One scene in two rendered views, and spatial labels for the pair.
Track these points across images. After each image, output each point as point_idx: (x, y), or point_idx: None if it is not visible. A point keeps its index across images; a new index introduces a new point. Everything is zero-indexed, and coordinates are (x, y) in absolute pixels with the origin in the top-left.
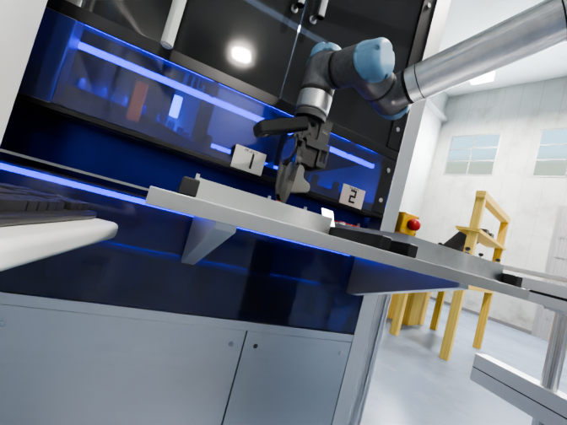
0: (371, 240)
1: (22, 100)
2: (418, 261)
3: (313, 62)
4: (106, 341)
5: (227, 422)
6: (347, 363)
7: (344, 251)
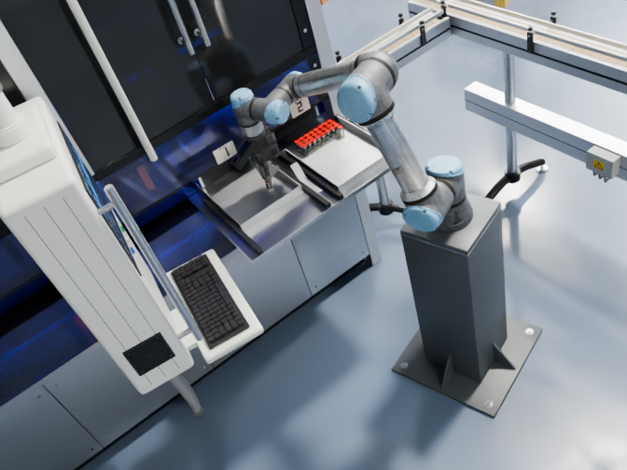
0: (323, 204)
1: None
2: (345, 198)
3: (239, 113)
4: None
5: (301, 259)
6: None
7: (314, 222)
